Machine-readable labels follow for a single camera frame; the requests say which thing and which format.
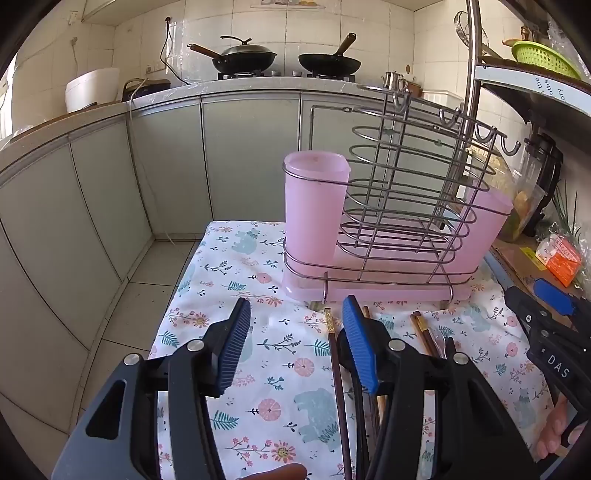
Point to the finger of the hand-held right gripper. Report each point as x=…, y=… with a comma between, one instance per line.
x=524, y=307
x=551, y=295

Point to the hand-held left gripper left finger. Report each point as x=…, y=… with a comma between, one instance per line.
x=231, y=344

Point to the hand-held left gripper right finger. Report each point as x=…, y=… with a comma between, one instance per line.
x=361, y=346

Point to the dark chopstick with gold end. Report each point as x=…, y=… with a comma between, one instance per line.
x=339, y=392

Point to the pink plastic drip tray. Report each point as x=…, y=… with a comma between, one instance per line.
x=369, y=286

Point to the dark brown chopstick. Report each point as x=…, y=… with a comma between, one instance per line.
x=428, y=330
x=421, y=334

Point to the clear plastic spoon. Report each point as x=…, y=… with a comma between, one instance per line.
x=445, y=346

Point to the pink plastic utensil cup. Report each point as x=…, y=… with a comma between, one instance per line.
x=489, y=221
x=314, y=207

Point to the person's right hand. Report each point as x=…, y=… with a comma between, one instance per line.
x=551, y=434

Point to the person's left hand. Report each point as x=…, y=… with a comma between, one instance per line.
x=277, y=473

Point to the orange food packet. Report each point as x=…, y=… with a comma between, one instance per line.
x=561, y=261

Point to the cardboard box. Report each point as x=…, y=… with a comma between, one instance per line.
x=517, y=263

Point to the floral tablecloth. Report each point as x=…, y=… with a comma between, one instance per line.
x=277, y=360

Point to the green leafy vegetable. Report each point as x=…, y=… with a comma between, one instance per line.
x=565, y=212

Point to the green bell pepper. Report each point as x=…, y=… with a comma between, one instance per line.
x=521, y=207

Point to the black blender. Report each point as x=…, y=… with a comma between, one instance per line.
x=551, y=166

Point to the grey kitchen cabinets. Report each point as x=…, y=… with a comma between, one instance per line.
x=249, y=152

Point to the metal storage shelf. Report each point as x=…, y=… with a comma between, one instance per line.
x=517, y=78

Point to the white plastic container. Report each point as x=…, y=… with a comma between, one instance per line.
x=443, y=98

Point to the green plastic basket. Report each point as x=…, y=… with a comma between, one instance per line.
x=545, y=57

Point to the steel kettle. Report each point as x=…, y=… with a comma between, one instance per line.
x=394, y=82

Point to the black kitchen appliance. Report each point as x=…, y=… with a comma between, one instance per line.
x=147, y=87

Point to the gas stove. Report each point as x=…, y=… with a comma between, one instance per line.
x=281, y=74

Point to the metal strainer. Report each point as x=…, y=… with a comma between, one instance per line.
x=464, y=27

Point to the black wok with lid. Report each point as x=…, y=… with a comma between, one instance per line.
x=244, y=57

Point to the white rice cooker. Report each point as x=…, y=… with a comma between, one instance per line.
x=92, y=90

